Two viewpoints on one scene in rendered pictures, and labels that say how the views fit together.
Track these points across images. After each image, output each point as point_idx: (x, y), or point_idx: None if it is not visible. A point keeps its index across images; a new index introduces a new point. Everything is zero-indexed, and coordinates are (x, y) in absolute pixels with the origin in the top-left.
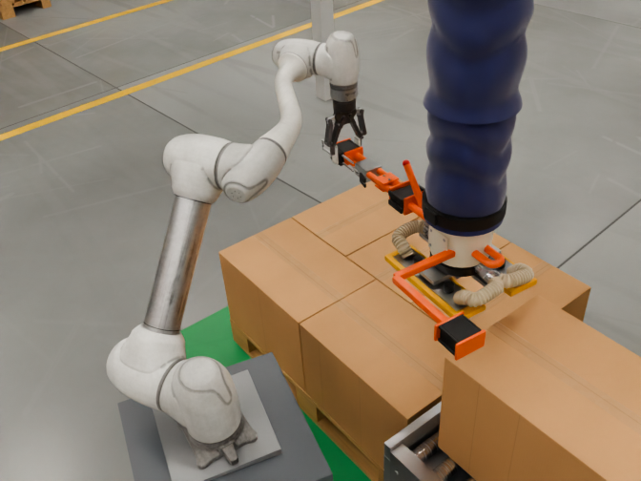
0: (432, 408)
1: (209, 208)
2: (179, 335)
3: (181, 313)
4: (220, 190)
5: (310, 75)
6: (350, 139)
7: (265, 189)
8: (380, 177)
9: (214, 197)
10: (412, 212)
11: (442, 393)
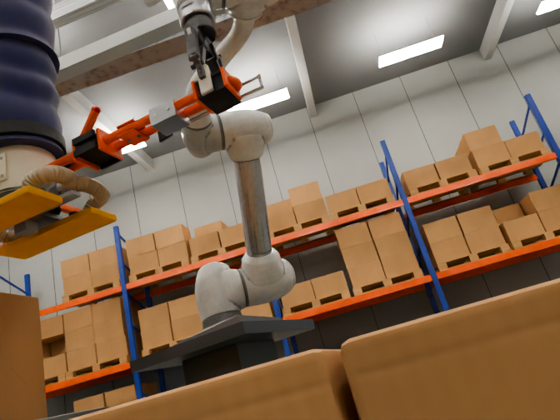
0: (59, 415)
1: (234, 165)
2: (246, 256)
3: (245, 240)
4: (227, 151)
5: (230, 11)
6: (220, 69)
7: (187, 147)
8: (141, 128)
9: (228, 156)
10: (89, 167)
11: (42, 349)
